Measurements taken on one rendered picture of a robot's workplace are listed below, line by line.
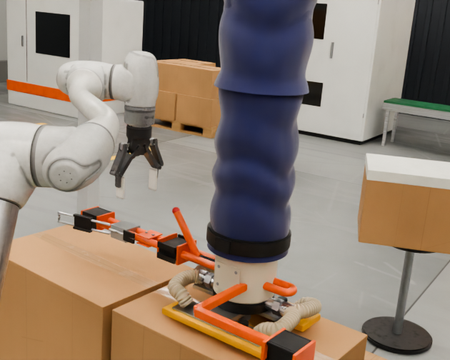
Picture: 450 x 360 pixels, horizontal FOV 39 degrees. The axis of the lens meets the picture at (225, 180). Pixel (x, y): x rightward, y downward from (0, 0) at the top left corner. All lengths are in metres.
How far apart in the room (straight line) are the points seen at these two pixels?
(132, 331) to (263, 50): 0.85
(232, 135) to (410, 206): 1.99
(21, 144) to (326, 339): 0.96
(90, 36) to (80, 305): 3.07
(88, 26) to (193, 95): 4.12
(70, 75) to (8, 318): 0.89
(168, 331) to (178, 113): 7.23
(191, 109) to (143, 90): 6.90
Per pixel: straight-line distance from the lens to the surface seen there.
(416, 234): 3.48
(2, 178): 1.35
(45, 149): 1.33
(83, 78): 1.82
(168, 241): 1.90
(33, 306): 2.16
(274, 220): 1.61
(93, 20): 4.77
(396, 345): 3.78
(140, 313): 1.84
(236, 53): 1.52
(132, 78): 1.83
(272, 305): 1.71
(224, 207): 1.61
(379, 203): 3.41
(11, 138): 1.36
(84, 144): 1.32
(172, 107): 8.90
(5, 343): 2.37
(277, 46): 1.50
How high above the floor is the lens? 1.81
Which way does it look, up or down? 16 degrees down
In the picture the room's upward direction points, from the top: 4 degrees clockwise
